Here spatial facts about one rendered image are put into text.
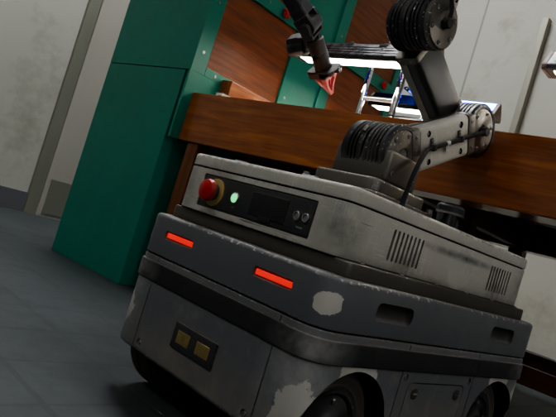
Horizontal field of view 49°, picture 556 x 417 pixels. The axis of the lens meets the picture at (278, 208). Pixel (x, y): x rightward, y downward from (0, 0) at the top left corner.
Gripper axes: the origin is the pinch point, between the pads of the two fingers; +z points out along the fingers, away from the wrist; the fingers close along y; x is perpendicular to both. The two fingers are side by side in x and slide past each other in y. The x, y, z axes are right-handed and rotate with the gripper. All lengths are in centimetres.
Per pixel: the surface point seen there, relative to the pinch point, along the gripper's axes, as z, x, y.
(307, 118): -3.2, 20.8, -7.0
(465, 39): 96, -224, 78
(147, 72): -13, 16, 77
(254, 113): -3.2, 21.4, 16.2
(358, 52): -1.8, -24.2, 4.3
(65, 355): -11, 121, -22
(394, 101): 19.7, -27.1, -3.8
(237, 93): 1.8, 2.7, 45.5
